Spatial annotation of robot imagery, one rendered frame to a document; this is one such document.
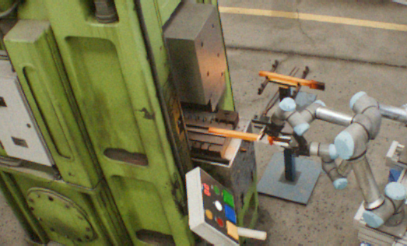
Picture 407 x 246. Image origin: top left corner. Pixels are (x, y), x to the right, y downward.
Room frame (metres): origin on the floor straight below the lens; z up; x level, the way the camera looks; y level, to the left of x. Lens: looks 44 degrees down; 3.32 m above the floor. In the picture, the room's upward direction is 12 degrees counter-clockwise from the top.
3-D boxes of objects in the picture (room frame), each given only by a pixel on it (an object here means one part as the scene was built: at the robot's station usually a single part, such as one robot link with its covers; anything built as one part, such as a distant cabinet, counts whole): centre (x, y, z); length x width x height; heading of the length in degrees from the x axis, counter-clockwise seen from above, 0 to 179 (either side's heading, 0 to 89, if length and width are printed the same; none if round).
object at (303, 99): (2.74, -0.56, 0.68); 0.40 x 0.30 x 0.02; 145
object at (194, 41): (2.44, 0.04, 1.56); 0.42 x 0.39 x 0.40; 61
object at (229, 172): (2.46, 0.04, 0.69); 0.56 x 0.38 x 0.45; 61
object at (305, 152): (2.13, -0.50, 0.98); 0.12 x 0.08 x 0.09; 61
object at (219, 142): (2.41, 0.06, 0.96); 0.42 x 0.20 x 0.09; 61
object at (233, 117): (2.49, -0.15, 0.95); 0.12 x 0.08 x 0.06; 61
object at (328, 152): (2.05, -0.64, 0.98); 0.11 x 0.08 x 0.09; 61
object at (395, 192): (1.64, -0.88, 0.98); 0.13 x 0.12 x 0.14; 120
